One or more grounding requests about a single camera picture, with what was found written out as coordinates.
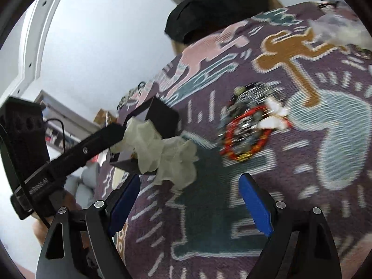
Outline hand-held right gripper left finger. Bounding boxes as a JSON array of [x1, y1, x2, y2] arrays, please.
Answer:
[[36, 174, 141, 279]]

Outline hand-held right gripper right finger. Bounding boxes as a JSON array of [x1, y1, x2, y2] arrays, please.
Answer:
[[238, 173, 342, 279]]

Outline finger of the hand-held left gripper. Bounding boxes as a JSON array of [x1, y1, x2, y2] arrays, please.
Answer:
[[48, 123, 127, 181], [110, 159, 152, 176]]

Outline black jewelry box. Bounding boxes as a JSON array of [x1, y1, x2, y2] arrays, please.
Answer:
[[119, 96, 180, 139]]

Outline red bead bracelet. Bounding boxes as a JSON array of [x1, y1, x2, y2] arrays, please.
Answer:
[[219, 106, 292, 162]]

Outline white bow hair clip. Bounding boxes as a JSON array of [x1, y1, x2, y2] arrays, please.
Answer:
[[257, 97, 291, 130]]

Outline pile of jewelry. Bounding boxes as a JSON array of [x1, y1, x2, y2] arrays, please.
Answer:
[[216, 83, 292, 163]]

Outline person's left hand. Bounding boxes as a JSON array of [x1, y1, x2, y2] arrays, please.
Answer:
[[33, 190, 84, 247]]

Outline grey sofa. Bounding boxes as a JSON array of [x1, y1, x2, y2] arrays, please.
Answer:
[[63, 163, 101, 210]]

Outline printed purple blanket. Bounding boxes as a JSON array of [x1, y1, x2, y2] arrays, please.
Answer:
[[96, 1, 372, 279]]

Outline black jacket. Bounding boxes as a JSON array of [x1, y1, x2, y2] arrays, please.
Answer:
[[164, 0, 270, 45]]

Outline clear plastic bag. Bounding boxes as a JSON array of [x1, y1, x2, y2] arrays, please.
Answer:
[[308, 11, 372, 50]]

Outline black eyeglasses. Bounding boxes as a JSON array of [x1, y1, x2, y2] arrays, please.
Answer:
[[316, 0, 341, 10]]

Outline black cable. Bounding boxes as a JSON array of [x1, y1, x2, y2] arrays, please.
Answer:
[[43, 118, 66, 152]]

